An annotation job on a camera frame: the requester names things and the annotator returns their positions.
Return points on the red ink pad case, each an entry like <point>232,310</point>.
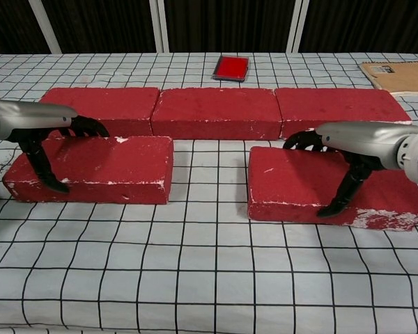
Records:
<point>232,67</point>

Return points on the red brick with white patch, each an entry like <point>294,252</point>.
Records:
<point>334,106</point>

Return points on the brown spiral notebook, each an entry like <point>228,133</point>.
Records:
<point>404,78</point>

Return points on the right silver black-fingered robot hand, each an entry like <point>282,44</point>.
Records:
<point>365,139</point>

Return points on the white frame post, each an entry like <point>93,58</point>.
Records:
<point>47,28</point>
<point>297,24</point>
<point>159,24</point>

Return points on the white black-checked tablecloth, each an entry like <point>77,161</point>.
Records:
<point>209,271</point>

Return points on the left silver black-fingered robot hand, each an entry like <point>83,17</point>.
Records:
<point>35,115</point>

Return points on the red brick with white-scuffed corner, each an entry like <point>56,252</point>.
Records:
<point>292,181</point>

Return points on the black pleated curtain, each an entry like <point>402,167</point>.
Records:
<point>104,21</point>

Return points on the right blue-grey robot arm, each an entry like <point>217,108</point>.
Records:
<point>416,156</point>

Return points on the red brick with chipped edges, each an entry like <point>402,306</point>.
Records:
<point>118,163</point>

